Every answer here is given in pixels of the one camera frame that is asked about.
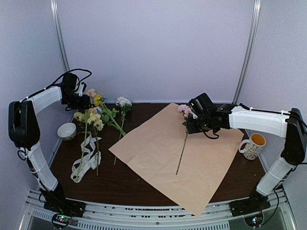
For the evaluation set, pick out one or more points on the pink wrapping paper sheet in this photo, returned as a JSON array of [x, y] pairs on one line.
[[186, 168]]

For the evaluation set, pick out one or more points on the white printed ribbon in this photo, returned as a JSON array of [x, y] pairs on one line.
[[91, 158]]

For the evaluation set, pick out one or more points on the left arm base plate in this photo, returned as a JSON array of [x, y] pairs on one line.
[[63, 213]]

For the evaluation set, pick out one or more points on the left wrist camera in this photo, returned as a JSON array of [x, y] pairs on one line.
[[81, 88]]

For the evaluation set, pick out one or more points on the front aluminium rail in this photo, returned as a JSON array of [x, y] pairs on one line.
[[216, 216]]

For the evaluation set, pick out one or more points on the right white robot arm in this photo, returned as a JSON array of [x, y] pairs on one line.
[[208, 116]]

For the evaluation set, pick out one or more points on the right aluminium frame post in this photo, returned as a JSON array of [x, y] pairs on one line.
[[249, 48]]

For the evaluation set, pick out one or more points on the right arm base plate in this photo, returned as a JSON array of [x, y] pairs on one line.
[[250, 209]]

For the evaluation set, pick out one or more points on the pink rose stem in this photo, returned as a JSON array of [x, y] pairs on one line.
[[184, 110]]

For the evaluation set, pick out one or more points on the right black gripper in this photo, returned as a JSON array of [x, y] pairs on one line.
[[191, 127]]

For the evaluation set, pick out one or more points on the white rose stem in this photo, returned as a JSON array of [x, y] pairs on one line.
[[125, 106]]

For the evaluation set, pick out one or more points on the aluminium frame post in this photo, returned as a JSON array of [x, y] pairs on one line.
[[249, 48], [57, 24]]

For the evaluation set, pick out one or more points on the white patterned mug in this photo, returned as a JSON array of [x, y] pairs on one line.
[[250, 148]]

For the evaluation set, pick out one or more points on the pale yellow flower stem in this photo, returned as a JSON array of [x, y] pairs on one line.
[[91, 121]]

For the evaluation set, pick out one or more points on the left aluminium frame post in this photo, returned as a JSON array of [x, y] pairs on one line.
[[57, 24]]

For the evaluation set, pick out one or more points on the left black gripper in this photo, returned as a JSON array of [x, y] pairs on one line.
[[84, 104]]

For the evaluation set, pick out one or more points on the left white patterned bowl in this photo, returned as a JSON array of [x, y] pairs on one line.
[[67, 131]]

